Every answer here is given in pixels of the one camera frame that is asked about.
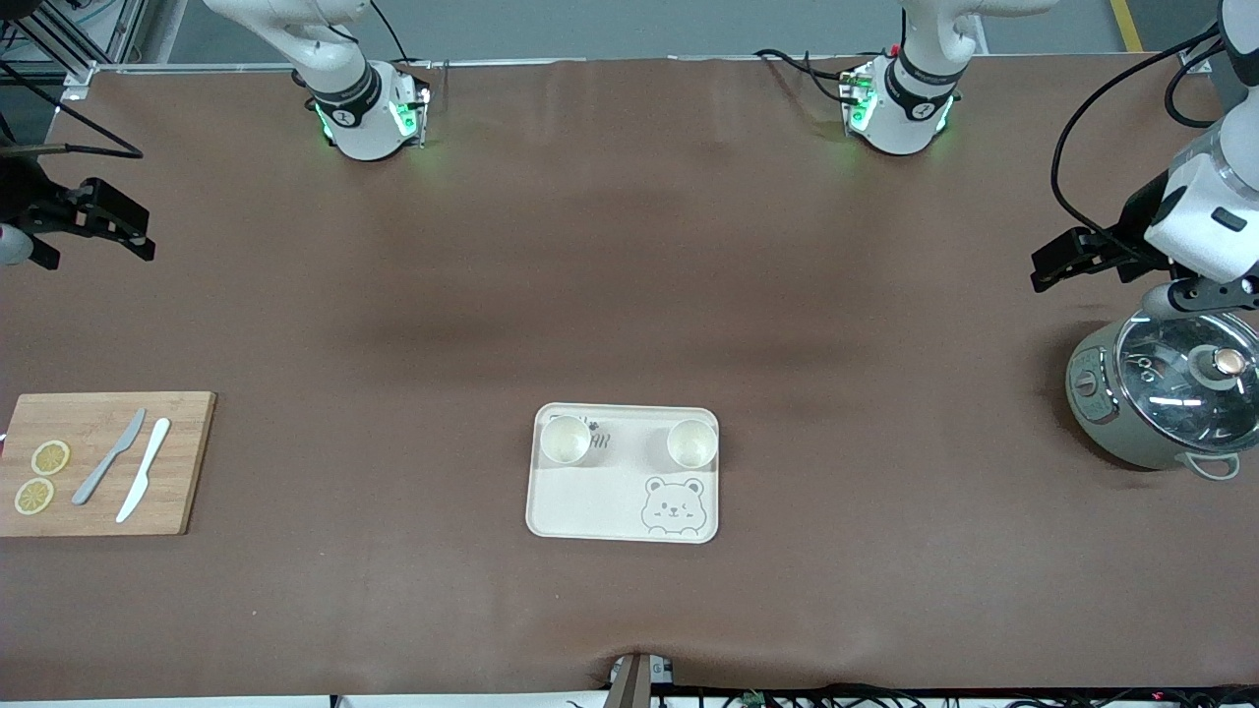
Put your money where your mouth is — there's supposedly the beige bear print tray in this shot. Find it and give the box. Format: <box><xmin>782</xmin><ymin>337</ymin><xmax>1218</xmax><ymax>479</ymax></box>
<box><xmin>524</xmin><ymin>402</ymin><xmax>721</xmax><ymax>545</ymax></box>

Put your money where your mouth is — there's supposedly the white plastic knife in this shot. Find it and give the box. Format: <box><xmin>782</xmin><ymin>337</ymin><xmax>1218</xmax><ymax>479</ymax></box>
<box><xmin>115</xmin><ymin>418</ymin><xmax>172</xmax><ymax>524</ymax></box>

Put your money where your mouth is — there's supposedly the black base cable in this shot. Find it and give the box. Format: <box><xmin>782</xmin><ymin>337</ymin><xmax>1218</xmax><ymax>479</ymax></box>
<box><xmin>369</xmin><ymin>0</ymin><xmax>435</xmax><ymax>72</ymax></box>
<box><xmin>753</xmin><ymin>47</ymin><xmax>857</xmax><ymax>105</ymax></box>

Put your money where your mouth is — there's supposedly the grey plastic knife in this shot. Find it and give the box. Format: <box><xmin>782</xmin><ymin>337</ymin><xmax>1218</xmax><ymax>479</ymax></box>
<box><xmin>71</xmin><ymin>408</ymin><xmax>148</xmax><ymax>506</ymax></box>

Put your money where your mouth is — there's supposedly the grey metal table clamp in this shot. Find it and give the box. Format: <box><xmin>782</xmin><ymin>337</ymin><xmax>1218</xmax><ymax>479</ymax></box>
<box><xmin>607</xmin><ymin>652</ymin><xmax>676</xmax><ymax>708</ymax></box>

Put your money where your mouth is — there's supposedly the brown table cover mat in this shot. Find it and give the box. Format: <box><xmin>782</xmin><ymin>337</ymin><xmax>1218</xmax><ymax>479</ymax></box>
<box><xmin>0</xmin><ymin>54</ymin><xmax>1259</xmax><ymax>703</ymax></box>

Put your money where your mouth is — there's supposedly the aluminium frame with black struts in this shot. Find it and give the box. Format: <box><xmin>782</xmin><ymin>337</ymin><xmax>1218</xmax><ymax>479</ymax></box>
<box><xmin>0</xmin><ymin>0</ymin><xmax>150</xmax><ymax>91</ymax></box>

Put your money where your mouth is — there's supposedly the white IKEA cup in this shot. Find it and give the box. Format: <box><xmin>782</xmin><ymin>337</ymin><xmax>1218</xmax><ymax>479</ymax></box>
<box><xmin>667</xmin><ymin>419</ymin><xmax>718</xmax><ymax>469</ymax></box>
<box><xmin>540</xmin><ymin>415</ymin><xmax>593</xmax><ymax>466</ymax></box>

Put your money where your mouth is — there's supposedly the wooden cutting board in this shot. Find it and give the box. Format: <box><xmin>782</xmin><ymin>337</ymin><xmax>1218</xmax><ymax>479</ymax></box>
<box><xmin>0</xmin><ymin>391</ymin><xmax>217</xmax><ymax>538</ymax></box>

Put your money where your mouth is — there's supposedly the black left base cable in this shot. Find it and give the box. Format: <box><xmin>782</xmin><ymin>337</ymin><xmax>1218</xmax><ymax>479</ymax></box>
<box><xmin>753</xmin><ymin>47</ymin><xmax>857</xmax><ymax>105</ymax></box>

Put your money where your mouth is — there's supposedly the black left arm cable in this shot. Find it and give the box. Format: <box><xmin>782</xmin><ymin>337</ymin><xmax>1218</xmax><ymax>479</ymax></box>
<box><xmin>1050</xmin><ymin>25</ymin><xmax>1227</xmax><ymax>266</ymax></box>

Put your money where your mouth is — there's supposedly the glass pot lid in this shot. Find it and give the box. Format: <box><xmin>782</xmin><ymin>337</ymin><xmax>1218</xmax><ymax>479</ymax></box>
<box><xmin>1114</xmin><ymin>310</ymin><xmax>1259</xmax><ymax>455</ymax></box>

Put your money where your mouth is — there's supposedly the black right base cable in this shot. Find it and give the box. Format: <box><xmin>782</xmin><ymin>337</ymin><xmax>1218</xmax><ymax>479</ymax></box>
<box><xmin>369</xmin><ymin>0</ymin><xmax>435</xmax><ymax>72</ymax></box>

